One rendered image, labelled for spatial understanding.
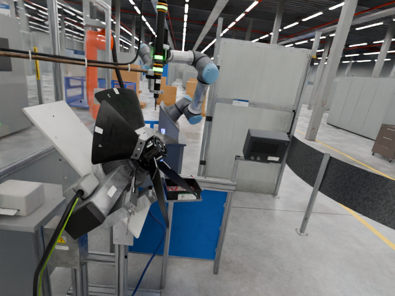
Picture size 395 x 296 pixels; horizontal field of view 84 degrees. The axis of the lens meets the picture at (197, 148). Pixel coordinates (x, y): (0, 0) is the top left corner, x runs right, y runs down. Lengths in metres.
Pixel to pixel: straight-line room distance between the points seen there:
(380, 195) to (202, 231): 1.53
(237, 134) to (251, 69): 0.84
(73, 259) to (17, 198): 0.37
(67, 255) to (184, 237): 0.91
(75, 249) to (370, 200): 2.25
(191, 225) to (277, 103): 1.94
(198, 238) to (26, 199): 1.19
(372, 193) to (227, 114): 1.70
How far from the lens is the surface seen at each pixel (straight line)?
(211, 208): 1.73
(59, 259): 1.32
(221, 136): 2.99
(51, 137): 1.02
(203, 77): 1.52
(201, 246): 1.95
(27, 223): 1.25
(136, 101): 1.17
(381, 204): 2.47
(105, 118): 0.83
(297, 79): 3.12
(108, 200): 0.84
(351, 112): 11.68
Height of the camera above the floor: 1.56
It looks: 18 degrees down
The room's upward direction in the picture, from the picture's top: 8 degrees clockwise
